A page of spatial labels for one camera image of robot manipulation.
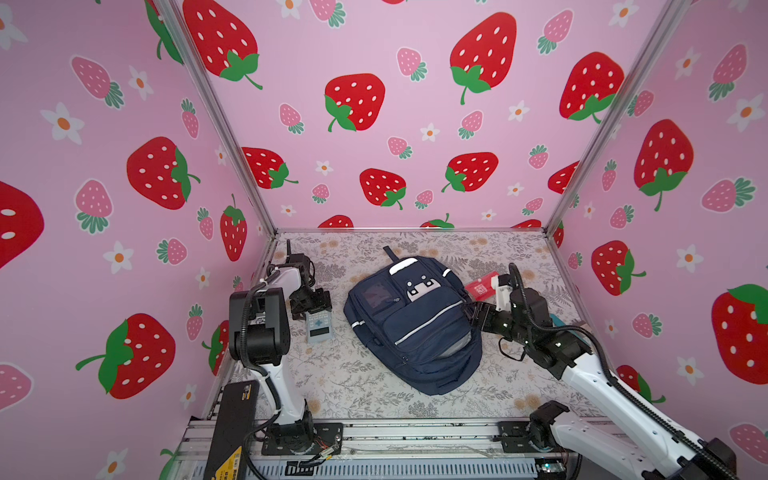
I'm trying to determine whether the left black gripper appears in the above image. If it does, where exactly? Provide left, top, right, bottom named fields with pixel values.
left=291, top=288, right=332, bottom=320

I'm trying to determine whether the clear tissue pack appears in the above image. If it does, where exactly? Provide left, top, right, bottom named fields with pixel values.
left=306, top=310, right=334, bottom=344

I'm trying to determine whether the navy blue student backpack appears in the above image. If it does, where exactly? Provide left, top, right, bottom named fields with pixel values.
left=344, top=246, right=482, bottom=396

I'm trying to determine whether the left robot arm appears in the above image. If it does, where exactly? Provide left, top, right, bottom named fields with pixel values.
left=229, top=244, right=332, bottom=454

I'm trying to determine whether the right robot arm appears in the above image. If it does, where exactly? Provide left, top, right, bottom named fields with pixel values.
left=473, top=264, right=737, bottom=479

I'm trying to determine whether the red small card pack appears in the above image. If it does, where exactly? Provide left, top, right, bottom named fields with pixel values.
left=465, top=271, right=499, bottom=301

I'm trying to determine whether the teal pen case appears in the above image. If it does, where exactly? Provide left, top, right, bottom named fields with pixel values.
left=550, top=314, right=567, bottom=328

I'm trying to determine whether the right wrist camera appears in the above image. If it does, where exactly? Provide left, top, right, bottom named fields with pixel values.
left=492, top=283, right=513, bottom=312

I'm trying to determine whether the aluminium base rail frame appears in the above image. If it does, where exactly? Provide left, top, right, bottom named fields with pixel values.
left=170, top=417, right=657, bottom=479

